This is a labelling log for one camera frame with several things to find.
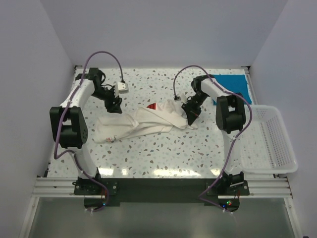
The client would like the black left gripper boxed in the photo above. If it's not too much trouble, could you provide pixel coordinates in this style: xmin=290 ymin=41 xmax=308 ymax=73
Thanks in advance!
xmin=92 ymin=86 xmax=123 ymax=113

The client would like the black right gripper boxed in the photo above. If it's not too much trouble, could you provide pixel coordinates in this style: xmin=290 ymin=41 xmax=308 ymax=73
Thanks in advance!
xmin=182 ymin=91 xmax=209 ymax=125

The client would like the white t shirt red print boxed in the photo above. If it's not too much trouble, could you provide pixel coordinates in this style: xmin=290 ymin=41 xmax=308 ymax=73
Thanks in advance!
xmin=93 ymin=100 xmax=198 ymax=143

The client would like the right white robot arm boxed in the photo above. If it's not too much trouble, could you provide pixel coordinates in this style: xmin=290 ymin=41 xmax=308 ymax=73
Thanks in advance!
xmin=182 ymin=74 xmax=253 ymax=195

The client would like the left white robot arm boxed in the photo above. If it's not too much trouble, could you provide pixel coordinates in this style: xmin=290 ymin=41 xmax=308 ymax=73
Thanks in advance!
xmin=50 ymin=68 xmax=122 ymax=196

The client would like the folded blue t shirt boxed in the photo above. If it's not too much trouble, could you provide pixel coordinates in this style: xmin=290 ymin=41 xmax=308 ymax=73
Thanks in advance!
xmin=214 ymin=74 xmax=252 ymax=105

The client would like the white plastic basket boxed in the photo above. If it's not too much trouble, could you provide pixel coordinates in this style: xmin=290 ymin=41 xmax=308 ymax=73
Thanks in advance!
xmin=240 ymin=105 xmax=298 ymax=174

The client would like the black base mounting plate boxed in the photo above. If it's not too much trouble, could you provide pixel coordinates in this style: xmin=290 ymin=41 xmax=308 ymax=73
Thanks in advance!
xmin=73 ymin=178 xmax=250 ymax=212

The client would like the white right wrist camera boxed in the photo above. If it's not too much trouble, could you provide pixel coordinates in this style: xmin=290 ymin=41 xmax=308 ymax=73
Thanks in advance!
xmin=173 ymin=93 xmax=187 ymax=103

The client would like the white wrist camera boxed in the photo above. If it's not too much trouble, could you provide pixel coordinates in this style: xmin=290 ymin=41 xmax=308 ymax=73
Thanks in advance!
xmin=173 ymin=93 xmax=187 ymax=103
xmin=114 ymin=81 xmax=129 ymax=96

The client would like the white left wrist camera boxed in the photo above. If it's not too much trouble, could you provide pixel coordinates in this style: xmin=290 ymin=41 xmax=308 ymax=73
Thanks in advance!
xmin=114 ymin=81 xmax=129 ymax=96

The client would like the aluminium rail frame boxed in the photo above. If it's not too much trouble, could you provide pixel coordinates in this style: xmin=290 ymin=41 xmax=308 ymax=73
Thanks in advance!
xmin=19 ymin=64 xmax=305 ymax=238

